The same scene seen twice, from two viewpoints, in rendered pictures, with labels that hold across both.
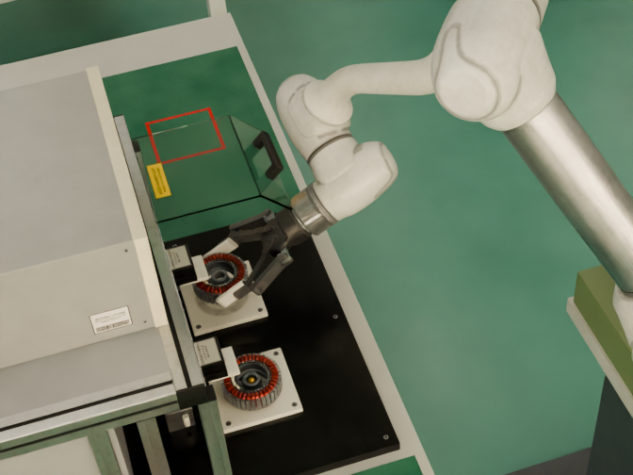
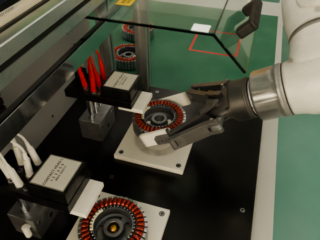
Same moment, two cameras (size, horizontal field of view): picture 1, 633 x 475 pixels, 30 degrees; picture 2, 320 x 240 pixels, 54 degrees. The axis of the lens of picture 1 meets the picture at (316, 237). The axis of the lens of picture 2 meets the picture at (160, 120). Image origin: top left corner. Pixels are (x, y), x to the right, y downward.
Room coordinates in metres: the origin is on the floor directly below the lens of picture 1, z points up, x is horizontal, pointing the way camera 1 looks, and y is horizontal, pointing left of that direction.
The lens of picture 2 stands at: (1.14, -0.06, 1.28)
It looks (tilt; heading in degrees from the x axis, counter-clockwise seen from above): 42 degrees down; 31
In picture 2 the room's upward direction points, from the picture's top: straight up
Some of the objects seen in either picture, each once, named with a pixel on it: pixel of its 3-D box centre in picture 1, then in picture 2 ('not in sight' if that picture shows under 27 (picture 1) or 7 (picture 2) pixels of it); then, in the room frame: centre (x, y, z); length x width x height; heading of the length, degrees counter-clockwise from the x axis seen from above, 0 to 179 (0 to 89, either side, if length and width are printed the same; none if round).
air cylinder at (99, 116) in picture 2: not in sight; (97, 120); (1.54, 0.34, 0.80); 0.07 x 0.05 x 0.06; 13
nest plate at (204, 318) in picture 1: (221, 297); (158, 139); (1.57, 0.20, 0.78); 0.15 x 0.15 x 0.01; 13
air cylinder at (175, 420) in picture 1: (176, 403); (37, 207); (1.30, 0.28, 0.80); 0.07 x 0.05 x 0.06; 13
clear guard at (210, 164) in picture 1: (191, 178); (167, 12); (1.65, 0.23, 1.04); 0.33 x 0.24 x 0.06; 103
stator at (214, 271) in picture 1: (219, 278); (159, 121); (1.57, 0.20, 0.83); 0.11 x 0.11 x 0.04
